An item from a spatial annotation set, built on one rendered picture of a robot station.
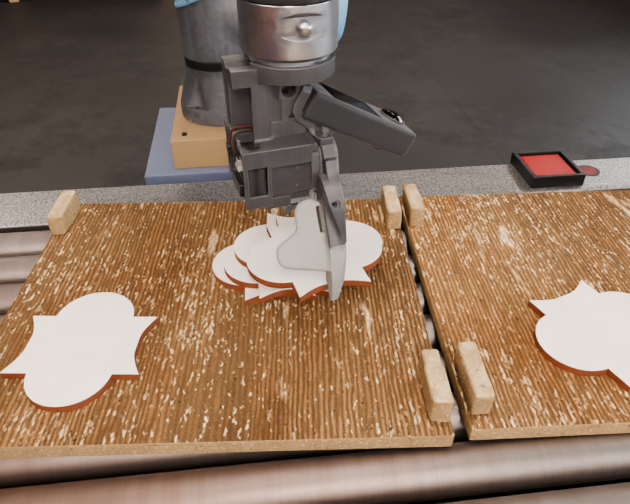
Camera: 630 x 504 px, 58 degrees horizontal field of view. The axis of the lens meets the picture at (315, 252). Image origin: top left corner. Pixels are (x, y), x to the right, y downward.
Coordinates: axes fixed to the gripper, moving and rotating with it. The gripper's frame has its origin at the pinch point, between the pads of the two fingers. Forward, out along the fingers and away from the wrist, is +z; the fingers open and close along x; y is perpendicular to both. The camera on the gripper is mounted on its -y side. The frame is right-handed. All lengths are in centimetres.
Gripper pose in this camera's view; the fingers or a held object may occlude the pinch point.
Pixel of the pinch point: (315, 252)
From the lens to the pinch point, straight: 56.5
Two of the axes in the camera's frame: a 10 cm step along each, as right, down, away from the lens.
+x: 3.2, 5.8, -7.5
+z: 0.0, 7.9, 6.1
